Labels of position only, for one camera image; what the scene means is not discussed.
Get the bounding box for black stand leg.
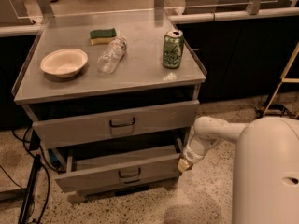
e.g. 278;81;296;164
18;154;41;224

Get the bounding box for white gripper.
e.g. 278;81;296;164
178;134;219;173

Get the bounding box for grey metal drawer cabinet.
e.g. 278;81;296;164
11;8;208;154

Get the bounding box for yellow ladder frame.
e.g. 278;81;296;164
256;42;299;119

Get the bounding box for white bowl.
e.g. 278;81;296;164
40;49;88;78

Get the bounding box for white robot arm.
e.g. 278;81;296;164
178;117;299;224

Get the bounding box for grey top drawer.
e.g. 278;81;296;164
33;100;199;148

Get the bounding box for black floor cables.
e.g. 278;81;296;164
0;126;67;224

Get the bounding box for clear plastic bottle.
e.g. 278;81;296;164
97;36;127;74

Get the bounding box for grey drawer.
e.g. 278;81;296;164
33;100;199;148
54;136;182;195

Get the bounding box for green yellow sponge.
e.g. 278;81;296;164
90;28;117;45

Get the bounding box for green soda can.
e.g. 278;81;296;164
163;29;184;69

